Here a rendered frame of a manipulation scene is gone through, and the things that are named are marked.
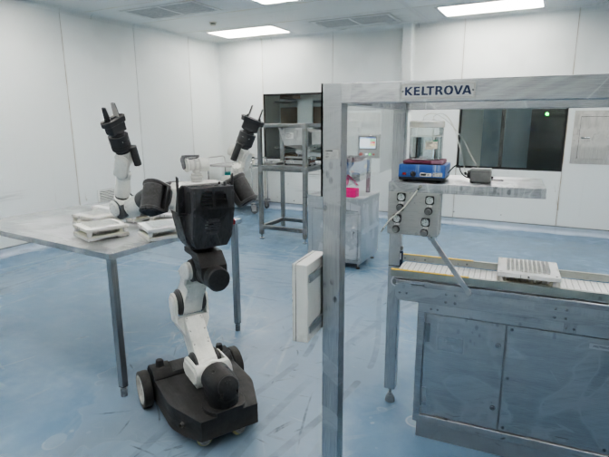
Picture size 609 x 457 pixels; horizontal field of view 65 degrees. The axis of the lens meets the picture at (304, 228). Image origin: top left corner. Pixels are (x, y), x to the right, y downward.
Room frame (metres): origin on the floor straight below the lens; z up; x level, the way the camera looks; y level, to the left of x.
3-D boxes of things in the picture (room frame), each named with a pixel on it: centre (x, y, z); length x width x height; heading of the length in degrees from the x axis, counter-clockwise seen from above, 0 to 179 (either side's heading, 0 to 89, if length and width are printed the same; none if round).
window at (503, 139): (6.78, -2.87, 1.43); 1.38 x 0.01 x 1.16; 63
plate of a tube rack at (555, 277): (2.00, -0.98, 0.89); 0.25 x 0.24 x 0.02; 157
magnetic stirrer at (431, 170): (2.15, -0.54, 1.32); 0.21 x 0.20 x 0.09; 157
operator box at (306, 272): (1.48, -0.02, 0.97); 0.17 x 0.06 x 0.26; 157
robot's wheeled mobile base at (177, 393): (2.30, 0.53, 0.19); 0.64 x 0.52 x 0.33; 32
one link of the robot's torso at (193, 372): (2.27, 0.51, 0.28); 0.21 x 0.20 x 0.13; 32
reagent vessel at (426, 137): (2.15, -0.54, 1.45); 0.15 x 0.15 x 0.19
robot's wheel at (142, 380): (2.36, 0.88, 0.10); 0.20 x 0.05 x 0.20; 32
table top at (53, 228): (3.27, 1.37, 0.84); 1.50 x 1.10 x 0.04; 58
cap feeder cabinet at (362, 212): (5.16, -0.43, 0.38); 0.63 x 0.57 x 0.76; 63
